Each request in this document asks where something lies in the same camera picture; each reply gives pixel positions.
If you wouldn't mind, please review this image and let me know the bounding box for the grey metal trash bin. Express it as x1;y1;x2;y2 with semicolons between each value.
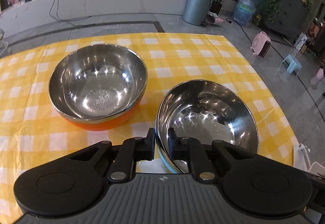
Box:
182;0;212;26

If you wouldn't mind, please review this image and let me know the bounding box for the pink space heater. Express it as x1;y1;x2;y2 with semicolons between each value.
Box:
251;31;272;57

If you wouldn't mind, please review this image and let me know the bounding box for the blue steel bowl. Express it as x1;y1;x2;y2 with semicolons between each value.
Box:
155;79;259;173

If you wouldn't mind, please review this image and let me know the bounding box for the dark grey cabinet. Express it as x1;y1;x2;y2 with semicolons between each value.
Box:
263;0;309;39

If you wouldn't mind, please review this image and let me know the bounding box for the orange steel bowl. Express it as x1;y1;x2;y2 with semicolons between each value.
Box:
48;44;148;131

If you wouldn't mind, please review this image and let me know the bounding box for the light blue plastic stool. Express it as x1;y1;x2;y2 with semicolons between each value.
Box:
282;54;302;76

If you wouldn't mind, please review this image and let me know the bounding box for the yellow white checkered tablecloth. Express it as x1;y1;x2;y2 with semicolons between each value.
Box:
1;33;297;223

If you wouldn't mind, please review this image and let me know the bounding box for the black power cable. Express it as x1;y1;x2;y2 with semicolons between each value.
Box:
48;0;92;27

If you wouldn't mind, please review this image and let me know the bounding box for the blue water jug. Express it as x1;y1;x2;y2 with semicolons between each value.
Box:
233;0;256;27

